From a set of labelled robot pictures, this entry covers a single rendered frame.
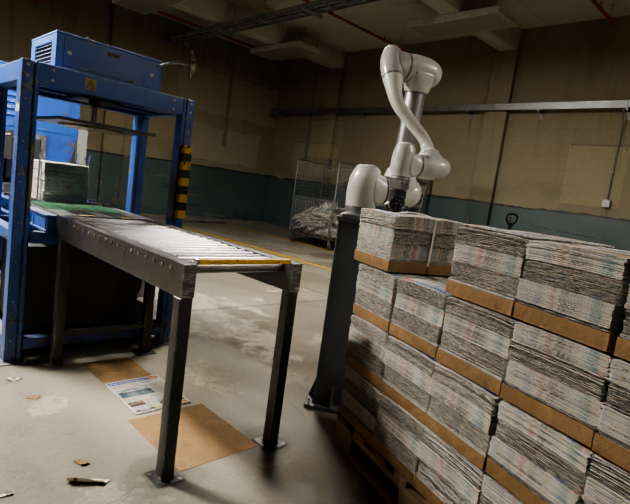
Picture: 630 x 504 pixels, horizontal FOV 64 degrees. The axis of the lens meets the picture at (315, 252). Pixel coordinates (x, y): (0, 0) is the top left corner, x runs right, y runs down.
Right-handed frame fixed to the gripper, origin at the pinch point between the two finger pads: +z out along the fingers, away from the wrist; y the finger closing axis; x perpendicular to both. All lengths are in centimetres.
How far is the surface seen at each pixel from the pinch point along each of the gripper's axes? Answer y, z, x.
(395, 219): -20.2, -8.1, -31.5
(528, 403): -19, 33, -104
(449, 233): 6.1, -5.1, -32.2
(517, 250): -18, -6, -91
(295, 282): -47, 24, -6
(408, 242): -12.4, 0.3, -31.3
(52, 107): -161, -57, 342
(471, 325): -18, 20, -78
